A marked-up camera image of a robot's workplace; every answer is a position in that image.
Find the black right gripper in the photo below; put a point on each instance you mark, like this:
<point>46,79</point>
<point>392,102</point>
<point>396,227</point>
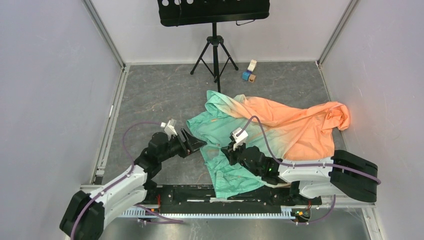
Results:
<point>230,154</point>

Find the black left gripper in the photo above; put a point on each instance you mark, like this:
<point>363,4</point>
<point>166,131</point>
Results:
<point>195,143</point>

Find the green and orange jacket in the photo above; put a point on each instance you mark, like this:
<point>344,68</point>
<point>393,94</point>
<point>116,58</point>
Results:
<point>276,129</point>

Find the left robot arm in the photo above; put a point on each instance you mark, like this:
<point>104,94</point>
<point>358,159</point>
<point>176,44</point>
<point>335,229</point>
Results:
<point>88,214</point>

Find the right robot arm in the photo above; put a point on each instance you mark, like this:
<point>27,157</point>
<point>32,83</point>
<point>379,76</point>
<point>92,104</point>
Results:
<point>341,174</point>

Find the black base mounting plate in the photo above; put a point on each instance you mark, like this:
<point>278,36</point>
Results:
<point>202,199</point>

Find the brown wooden toy cube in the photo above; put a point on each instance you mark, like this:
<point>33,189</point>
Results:
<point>252,78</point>

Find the blue toy cube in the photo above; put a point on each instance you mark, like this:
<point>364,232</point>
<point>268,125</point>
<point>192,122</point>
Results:
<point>246,75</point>

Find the white toy block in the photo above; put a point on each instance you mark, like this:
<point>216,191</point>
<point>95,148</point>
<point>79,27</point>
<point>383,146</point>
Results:
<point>252,65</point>

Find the black music stand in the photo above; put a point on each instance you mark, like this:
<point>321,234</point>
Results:
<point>214,56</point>

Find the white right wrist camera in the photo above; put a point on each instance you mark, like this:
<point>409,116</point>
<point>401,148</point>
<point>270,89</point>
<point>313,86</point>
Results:
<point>238,138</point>

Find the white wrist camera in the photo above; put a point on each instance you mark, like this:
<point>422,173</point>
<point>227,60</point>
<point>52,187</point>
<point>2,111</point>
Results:
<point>169,127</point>
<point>238,138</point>

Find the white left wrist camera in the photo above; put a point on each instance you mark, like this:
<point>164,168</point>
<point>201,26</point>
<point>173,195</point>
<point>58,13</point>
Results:
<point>169,127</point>

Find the grey slotted cable duct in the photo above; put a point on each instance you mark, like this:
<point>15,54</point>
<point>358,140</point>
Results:
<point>137,212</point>

